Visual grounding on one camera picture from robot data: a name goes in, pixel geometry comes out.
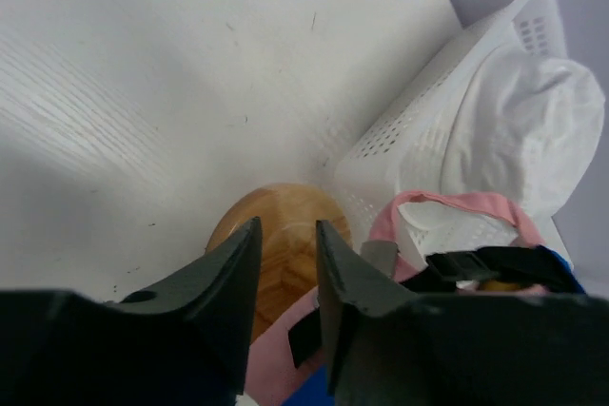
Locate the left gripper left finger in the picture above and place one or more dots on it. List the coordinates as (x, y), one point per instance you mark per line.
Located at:
(198, 321)

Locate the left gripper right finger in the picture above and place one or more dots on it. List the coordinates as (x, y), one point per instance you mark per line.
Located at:
(365, 340)

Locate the pink baseball cap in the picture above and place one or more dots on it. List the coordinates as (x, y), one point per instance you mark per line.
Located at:
(287, 356)

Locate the blue baseball cap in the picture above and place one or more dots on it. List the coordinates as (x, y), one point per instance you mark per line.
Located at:
(536, 265)

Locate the wooden hat stand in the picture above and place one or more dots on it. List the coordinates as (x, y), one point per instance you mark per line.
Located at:
(288, 214)

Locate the white plastic basket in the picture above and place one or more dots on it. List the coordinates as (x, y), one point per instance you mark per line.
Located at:
(368, 177)

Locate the white bucket hat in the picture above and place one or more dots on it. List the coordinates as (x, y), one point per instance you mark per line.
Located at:
(520, 125)

